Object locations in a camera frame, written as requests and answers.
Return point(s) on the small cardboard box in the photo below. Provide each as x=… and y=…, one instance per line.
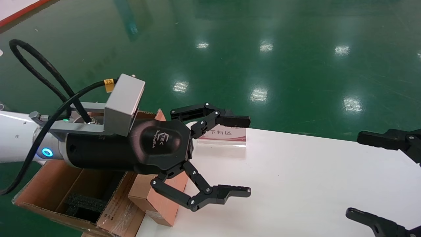
x=161, y=204

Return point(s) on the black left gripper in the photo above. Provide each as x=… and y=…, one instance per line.
x=154, y=144

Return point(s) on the large open cardboard box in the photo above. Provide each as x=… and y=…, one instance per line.
x=39, y=184

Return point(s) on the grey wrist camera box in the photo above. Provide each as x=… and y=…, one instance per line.
x=123, y=105

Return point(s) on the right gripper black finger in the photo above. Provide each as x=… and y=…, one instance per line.
x=381, y=139
x=381, y=225

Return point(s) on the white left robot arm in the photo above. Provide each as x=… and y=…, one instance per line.
x=13, y=138

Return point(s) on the acrylic sign with red print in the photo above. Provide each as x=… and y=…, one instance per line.
x=230, y=135

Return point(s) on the black foam insert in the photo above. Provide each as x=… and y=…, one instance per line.
x=85, y=202

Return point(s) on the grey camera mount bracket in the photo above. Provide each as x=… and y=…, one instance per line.
x=82, y=126

